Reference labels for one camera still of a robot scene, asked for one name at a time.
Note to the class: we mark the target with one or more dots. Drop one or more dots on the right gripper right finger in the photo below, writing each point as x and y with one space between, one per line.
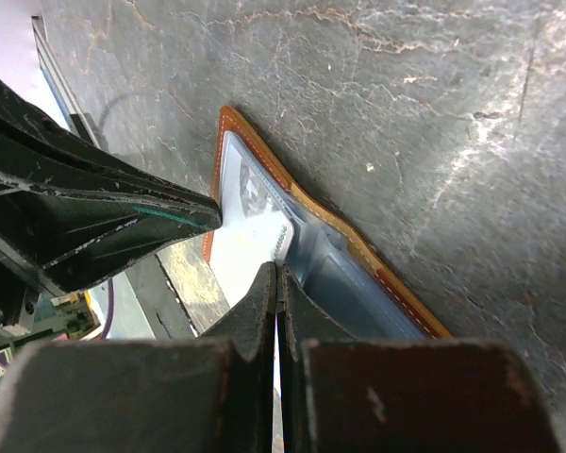
343 394

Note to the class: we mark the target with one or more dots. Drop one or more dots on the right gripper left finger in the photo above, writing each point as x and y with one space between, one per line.
213 393

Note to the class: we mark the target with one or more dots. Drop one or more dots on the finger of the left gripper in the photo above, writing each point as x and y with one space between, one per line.
72 215

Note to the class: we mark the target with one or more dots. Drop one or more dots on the brown leather card holder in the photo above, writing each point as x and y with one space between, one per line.
333 264

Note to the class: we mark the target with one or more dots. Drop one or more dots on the silver credit card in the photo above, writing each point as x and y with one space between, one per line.
256 226

